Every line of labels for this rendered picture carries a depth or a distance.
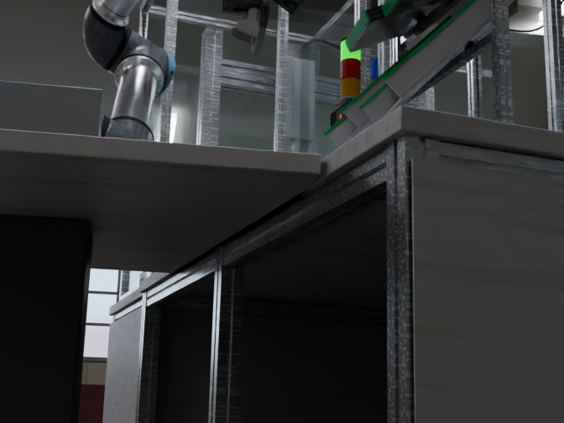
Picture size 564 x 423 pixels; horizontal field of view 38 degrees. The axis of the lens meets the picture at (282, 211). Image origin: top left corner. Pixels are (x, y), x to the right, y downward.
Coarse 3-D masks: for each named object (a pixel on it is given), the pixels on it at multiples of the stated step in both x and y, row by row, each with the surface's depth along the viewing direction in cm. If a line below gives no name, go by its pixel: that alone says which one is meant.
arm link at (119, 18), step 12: (96, 0) 192; (108, 0) 189; (120, 0) 188; (132, 0) 189; (96, 12) 190; (108, 12) 190; (120, 12) 191; (84, 24) 194; (96, 24) 192; (108, 24) 191; (120, 24) 193; (84, 36) 195; (96, 36) 193; (108, 36) 193; (120, 36) 195; (96, 48) 195; (108, 48) 194; (96, 60) 198; (108, 60) 196
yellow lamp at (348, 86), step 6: (348, 78) 200; (354, 78) 200; (342, 84) 201; (348, 84) 200; (354, 84) 200; (360, 84) 201; (342, 90) 200; (348, 90) 199; (354, 90) 199; (360, 90) 201; (342, 96) 200; (354, 96) 199
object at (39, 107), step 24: (0, 96) 140; (24, 96) 141; (48, 96) 141; (72, 96) 142; (96, 96) 143; (0, 120) 139; (24, 120) 140; (48, 120) 140; (72, 120) 141; (96, 120) 142
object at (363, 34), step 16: (464, 0) 156; (368, 16) 145; (384, 16) 146; (400, 16) 149; (416, 16) 153; (352, 32) 153; (368, 32) 150; (384, 32) 154; (400, 32) 158; (352, 48) 156
